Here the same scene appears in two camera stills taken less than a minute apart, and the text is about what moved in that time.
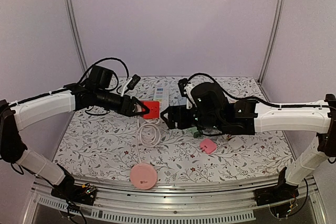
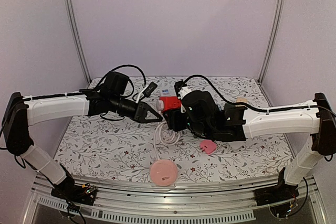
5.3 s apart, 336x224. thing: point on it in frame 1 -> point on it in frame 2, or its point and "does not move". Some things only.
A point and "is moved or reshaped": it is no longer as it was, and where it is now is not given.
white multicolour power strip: [161, 94] -> [167, 92]
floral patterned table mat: [107, 145] does not move
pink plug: [208, 145] does not move
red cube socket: [154, 107] is moved or reshaped
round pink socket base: [143, 176] -> [164, 172]
